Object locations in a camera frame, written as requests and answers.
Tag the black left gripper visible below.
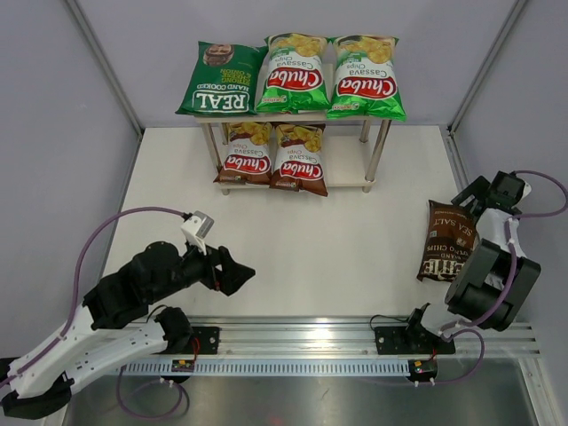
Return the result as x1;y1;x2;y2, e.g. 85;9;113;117
148;234;256;304

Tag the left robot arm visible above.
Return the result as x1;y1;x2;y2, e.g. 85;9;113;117
1;241;256;420

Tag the green Chuba chips bag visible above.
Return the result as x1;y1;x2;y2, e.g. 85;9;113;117
256;32;330;114
327;35;406;122

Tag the dark green REAL chips bag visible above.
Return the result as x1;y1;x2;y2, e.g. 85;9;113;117
176;41;268;116

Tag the brown Chuba bag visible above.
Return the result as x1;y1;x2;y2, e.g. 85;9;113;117
270;122;328;197
215;122;272;185

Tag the brown sea salt chips bag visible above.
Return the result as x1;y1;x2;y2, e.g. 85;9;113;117
416;200;477;282

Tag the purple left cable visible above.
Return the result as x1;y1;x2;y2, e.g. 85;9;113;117
0;206;192;421

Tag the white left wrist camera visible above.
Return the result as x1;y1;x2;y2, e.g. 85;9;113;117
181;210;215;255

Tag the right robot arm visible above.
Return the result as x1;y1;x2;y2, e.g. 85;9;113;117
402;171;540;353

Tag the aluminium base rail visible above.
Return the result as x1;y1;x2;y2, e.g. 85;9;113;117
106;317;540;377

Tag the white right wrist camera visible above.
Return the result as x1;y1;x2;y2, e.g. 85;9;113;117
514;175;532;203

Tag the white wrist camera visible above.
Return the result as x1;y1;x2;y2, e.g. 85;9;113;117
181;210;215;255
514;175;532;203

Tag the white two-tier shelf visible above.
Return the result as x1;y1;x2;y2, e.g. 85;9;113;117
195;111;392;193

